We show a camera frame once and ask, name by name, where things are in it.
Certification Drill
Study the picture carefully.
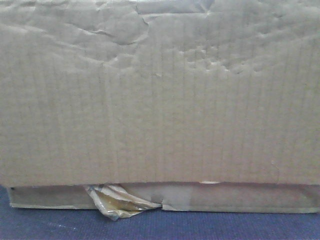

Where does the brown cardboard box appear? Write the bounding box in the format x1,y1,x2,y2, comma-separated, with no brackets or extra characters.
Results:
0,0,320,213

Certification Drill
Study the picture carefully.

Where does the crumpled clear packing tape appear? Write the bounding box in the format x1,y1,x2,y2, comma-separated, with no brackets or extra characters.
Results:
84,184,162,221

